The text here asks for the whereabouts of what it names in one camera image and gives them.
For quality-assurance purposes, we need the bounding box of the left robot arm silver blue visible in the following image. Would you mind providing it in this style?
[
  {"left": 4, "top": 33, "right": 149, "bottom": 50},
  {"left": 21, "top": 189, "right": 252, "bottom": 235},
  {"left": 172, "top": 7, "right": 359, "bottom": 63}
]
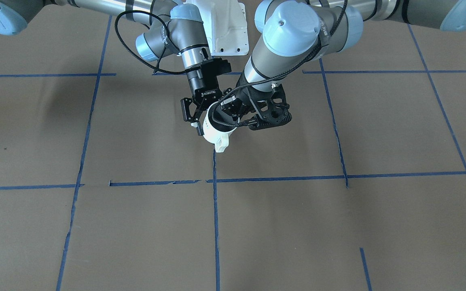
[{"left": 207, "top": 0, "right": 466, "bottom": 131}]

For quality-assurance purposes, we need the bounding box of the white central pedestal column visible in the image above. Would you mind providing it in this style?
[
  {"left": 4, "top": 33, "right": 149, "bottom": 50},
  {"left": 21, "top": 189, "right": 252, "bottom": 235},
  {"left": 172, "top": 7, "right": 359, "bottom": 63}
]
[{"left": 185, "top": 0, "right": 250, "bottom": 57}]

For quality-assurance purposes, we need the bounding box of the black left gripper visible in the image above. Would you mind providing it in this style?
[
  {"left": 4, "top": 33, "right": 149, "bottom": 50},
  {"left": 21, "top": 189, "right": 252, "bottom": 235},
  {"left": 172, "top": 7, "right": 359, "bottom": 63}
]
[{"left": 221, "top": 83, "right": 292, "bottom": 131}]

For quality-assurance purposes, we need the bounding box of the white mug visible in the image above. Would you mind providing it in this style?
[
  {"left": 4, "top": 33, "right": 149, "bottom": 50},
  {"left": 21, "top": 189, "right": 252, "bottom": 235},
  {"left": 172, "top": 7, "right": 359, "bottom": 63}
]
[{"left": 191, "top": 102, "right": 237, "bottom": 153}]

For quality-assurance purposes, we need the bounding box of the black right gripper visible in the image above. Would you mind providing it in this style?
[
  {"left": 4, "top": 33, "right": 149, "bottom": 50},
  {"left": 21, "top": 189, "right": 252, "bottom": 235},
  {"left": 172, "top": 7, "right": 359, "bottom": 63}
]
[{"left": 181, "top": 69, "right": 222, "bottom": 123}]

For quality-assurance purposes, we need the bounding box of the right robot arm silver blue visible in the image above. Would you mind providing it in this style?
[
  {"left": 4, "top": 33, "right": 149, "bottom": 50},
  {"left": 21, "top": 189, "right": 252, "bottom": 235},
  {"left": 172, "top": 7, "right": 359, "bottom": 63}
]
[{"left": 0, "top": 0, "right": 222, "bottom": 127}]

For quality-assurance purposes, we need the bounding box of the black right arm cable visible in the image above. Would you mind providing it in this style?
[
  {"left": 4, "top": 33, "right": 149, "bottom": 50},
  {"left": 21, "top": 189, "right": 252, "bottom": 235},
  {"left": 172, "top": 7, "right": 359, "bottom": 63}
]
[{"left": 114, "top": 10, "right": 189, "bottom": 76}]

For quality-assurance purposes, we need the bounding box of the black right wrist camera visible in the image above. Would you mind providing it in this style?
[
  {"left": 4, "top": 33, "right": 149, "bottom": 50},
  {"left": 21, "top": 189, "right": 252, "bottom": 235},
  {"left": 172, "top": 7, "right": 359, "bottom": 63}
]
[{"left": 197, "top": 58, "right": 232, "bottom": 82}]

